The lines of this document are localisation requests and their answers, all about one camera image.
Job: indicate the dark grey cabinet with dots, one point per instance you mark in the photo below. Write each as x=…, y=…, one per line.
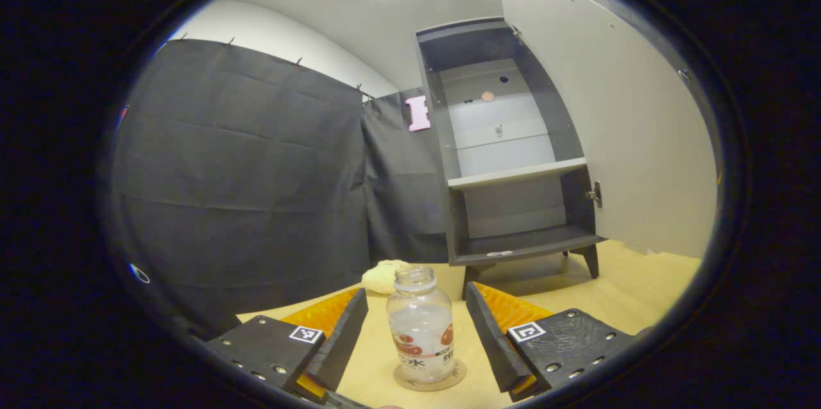
x=513, y=245

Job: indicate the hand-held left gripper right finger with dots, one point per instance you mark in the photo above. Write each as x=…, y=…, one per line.
x=490, y=332

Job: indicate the light grey cabinet door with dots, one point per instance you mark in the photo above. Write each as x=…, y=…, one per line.
x=641, y=140

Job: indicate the round brown coaster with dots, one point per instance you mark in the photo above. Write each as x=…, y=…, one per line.
x=426, y=387

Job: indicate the clear plastic bottle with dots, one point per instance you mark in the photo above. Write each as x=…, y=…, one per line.
x=420, y=325

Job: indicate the cream soft object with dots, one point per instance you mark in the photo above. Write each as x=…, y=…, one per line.
x=381, y=277

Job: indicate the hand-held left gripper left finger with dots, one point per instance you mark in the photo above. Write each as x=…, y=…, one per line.
x=337, y=338

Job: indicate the black backdrop cloth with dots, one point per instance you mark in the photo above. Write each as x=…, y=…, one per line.
x=401, y=204
x=244, y=191

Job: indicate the white cabinet shelf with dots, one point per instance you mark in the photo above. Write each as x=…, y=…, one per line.
x=513, y=174

